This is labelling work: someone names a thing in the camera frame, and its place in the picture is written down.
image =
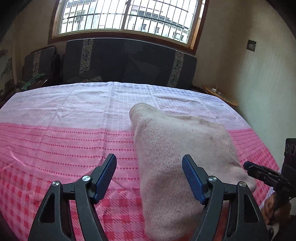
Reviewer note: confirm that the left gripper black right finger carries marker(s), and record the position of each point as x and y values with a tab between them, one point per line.
244	221

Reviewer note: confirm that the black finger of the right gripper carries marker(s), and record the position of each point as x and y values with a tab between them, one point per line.
264	174

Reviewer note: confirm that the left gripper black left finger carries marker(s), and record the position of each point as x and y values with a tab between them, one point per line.
53	219

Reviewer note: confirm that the beige knit sweater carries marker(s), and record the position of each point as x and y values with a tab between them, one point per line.
176	156

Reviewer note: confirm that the person's right hand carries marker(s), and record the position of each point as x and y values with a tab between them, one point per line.
269	210

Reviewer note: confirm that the pink checkered bed sheet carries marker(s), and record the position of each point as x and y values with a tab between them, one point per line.
63	132

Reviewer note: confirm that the round wooden side table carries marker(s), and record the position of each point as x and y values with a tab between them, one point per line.
214	91

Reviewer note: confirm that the dark armchair with patterned strip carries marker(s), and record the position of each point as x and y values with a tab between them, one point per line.
42	61

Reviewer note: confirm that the dark sofa with patterned strips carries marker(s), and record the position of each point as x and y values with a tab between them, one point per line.
127	61

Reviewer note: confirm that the painted folding screen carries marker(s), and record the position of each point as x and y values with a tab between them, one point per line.
7	71

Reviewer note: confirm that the black camera box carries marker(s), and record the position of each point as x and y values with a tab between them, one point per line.
289	153

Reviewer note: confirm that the black wall plaque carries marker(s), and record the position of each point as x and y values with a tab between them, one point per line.
251	45

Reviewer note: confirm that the barred window with wooden frame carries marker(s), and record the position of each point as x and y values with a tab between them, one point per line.
174	24

